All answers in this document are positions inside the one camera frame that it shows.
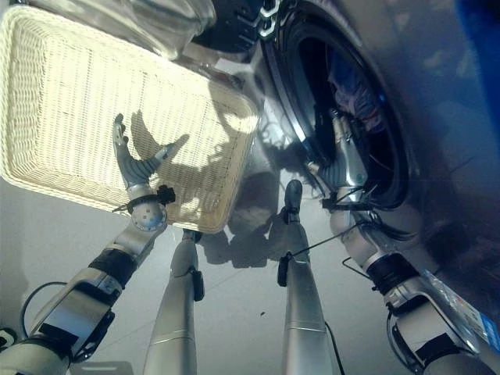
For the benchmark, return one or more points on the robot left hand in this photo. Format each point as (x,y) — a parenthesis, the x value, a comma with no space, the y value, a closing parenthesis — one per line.
(134,168)

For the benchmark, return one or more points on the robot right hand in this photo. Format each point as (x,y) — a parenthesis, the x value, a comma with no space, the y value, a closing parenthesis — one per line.
(351,160)

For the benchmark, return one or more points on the purple clothes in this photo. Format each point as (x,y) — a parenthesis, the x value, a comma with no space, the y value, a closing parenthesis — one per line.
(353,93)

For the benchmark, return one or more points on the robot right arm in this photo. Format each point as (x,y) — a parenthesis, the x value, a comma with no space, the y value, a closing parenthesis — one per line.
(410,297)

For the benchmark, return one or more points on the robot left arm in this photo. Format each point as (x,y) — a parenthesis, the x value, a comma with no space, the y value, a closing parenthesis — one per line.
(97,273)

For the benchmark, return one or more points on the grey front-load washing machine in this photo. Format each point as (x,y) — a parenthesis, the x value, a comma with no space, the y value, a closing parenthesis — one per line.
(449,136)

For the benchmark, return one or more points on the label sticker on washing machine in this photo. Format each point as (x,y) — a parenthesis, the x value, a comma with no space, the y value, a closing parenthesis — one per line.
(465,308)

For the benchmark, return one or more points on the white wicker laundry basket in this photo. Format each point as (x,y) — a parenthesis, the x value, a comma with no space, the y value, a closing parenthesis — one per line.
(97,117)

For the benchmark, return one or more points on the robot left leg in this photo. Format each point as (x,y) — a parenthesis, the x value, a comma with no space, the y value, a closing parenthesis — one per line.
(176,304)

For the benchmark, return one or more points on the robot leg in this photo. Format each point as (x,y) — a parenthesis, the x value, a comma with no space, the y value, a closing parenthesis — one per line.
(176,304)
(302,297)

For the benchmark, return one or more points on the robot right leg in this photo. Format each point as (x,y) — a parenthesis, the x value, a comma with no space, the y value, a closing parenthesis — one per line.
(302,297)

